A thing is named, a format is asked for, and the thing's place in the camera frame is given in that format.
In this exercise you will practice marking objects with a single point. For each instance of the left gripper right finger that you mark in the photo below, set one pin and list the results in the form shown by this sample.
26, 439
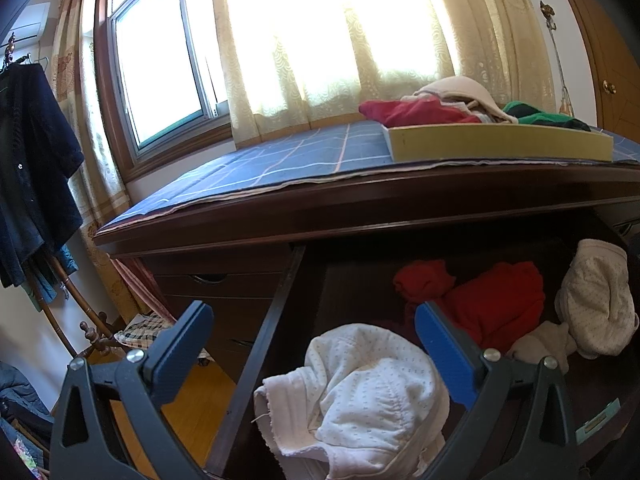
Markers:
518, 421

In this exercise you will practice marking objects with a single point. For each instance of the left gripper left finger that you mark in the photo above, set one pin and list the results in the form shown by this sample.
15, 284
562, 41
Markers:
86, 442

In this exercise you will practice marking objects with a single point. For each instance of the red garment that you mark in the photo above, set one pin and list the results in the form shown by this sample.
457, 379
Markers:
495, 309

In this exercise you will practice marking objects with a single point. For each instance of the beige dotted bra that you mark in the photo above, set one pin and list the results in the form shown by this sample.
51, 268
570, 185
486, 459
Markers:
595, 308

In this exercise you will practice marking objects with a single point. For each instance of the white dotted underwear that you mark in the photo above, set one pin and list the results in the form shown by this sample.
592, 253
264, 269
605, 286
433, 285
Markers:
366, 404

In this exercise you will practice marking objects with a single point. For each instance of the green black underwear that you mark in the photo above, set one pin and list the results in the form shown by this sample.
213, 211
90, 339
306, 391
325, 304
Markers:
529, 115

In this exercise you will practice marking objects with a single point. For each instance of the cream bra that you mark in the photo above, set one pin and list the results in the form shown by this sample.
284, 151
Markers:
464, 93

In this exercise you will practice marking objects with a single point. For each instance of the red underwear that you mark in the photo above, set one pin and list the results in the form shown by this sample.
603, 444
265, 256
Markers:
393, 114

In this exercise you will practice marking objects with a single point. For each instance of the wooden coat rack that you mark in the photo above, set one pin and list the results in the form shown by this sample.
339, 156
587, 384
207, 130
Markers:
46, 274

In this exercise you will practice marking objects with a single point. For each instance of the grey clothes pile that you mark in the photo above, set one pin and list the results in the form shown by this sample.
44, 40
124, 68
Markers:
26, 428

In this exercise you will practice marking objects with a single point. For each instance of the checked cloth on floor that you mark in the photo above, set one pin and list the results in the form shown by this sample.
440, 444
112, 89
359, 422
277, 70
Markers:
142, 331

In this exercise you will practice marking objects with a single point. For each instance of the dark wooden dresser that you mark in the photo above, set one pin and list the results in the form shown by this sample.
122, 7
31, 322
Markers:
471, 217

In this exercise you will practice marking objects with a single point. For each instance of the dark blue hanging coat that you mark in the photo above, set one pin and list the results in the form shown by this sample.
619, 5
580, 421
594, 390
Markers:
39, 154

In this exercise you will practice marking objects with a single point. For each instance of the left side curtain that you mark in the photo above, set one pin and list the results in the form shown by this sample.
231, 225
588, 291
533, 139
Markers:
97, 186

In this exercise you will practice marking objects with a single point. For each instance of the yellow foam tray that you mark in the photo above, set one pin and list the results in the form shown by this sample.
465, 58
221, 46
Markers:
496, 141

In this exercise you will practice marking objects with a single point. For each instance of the curtain tieback tassel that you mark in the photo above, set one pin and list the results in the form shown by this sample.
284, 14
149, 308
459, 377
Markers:
566, 105

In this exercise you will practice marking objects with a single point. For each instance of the blue checked table cloth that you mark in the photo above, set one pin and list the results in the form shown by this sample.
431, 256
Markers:
316, 156

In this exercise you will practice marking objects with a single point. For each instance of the brown framed window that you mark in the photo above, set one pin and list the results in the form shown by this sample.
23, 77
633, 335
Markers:
160, 81

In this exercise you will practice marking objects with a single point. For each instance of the wooden wardrobe door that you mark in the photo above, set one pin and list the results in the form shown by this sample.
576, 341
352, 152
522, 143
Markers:
614, 71

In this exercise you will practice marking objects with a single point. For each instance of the white air conditioner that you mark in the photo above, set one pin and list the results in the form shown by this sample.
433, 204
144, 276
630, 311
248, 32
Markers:
29, 26

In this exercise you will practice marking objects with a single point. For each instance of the cream patterned curtain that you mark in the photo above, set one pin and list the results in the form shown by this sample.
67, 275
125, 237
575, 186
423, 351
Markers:
295, 65

